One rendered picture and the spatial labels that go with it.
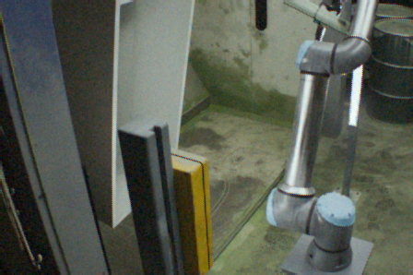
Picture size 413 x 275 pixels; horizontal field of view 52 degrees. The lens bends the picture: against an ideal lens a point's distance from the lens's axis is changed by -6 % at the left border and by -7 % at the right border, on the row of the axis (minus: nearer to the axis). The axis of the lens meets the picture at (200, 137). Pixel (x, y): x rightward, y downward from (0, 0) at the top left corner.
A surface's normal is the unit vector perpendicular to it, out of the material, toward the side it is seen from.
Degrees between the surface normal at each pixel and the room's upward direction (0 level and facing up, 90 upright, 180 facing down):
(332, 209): 5
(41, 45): 90
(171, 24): 90
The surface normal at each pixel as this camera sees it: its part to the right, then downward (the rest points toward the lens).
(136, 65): -0.50, 0.44
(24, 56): 0.84, 0.22
